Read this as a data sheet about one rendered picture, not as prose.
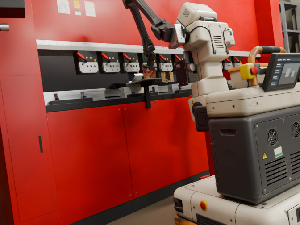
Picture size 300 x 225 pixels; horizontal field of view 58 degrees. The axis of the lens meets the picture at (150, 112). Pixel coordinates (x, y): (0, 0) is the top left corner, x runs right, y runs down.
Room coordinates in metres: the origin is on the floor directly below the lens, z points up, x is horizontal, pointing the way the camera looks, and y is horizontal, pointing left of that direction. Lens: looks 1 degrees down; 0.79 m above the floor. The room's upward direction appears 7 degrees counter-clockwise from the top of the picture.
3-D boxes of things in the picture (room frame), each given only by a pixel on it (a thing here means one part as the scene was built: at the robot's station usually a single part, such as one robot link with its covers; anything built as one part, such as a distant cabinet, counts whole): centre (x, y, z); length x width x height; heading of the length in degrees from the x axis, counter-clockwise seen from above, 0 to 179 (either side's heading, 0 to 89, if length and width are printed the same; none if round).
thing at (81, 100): (1.90, 0.53, 0.89); 0.30 x 0.05 x 0.03; 129
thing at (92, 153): (2.70, -0.42, 0.42); 3.00 x 0.21 x 0.83; 129
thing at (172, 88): (3.13, -0.87, 0.92); 1.68 x 0.06 x 0.10; 129
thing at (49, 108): (2.70, -0.42, 0.85); 3.00 x 0.21 x 0.04; 129
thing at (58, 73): (2.57, 0.61, 1.12); 1.13 x 0.02 x 0.44; 129
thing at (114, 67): (2.18, 0.28, 1.18); 0.15 x 0.09 x 0.17; 129
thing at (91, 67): (2.05, 0.43, 1.18); 0.15 x 0.09 x 0.17; 129
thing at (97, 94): (1.98, 0.53, 0.92); 0.50 x 0.06 x 0.10; 129
